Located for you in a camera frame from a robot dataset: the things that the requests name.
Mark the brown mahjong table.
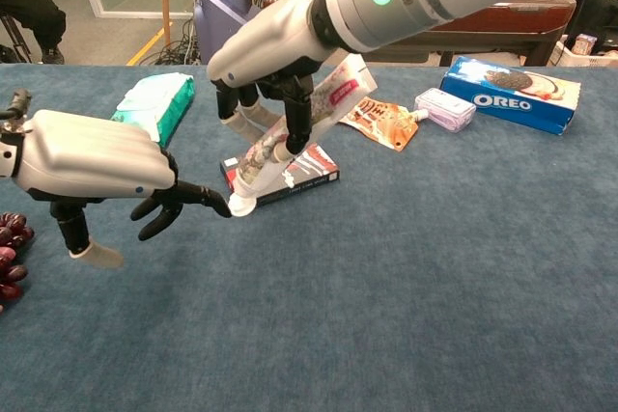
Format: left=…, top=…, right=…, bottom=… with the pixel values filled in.
left=284, top=0, right=578, bottom=67

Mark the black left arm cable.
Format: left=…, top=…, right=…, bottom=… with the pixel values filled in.
left=0, top=88, right=33, bottom=133

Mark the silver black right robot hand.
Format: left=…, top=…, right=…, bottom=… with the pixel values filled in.
left=206, top=0, right=339, bottom=162

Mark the blue grey machine column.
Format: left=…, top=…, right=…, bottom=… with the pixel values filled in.
left=193, top=0, right=265, bottom=65

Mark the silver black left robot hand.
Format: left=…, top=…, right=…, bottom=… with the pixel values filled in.
left=9, top=109, right=234, bottom=269

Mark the blue table mat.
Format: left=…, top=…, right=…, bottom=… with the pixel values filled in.
left=0, top=63, right=618, bottom=412

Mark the black red card box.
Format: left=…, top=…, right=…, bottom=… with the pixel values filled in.
left=219, top=143, right=341, bottom=208

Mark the black floor cable bundle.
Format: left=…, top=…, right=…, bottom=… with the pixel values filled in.
left=144, top=20, right=202, bottom=66

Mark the person in black trousers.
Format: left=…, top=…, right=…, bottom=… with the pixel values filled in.
left=0, top=0, right=68, bottom=65

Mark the dark red grape bunch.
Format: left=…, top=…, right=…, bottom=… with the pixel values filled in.
left=0, top=211, right=36, bottom=315

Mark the orange spout pouch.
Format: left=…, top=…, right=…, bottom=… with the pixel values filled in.
left=339, top=97, right=430, bottom=152

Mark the green wet wipes pack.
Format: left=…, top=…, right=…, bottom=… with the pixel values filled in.
left=109, top=71, right=197, bottom=149

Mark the small lilac plastic box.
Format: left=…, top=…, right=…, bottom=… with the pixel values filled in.
left=413, top=87, right=477, bottom=133

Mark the white storage box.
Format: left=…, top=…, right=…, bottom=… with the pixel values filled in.
left=549, top=33, right=618, bottom=69

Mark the white printed tube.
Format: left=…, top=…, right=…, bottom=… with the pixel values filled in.
left=226, top=52, right=379, bottom=218

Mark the blue Oreo cookie box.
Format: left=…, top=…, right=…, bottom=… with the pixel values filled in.
left=439, top=55, right=582, bottom=136

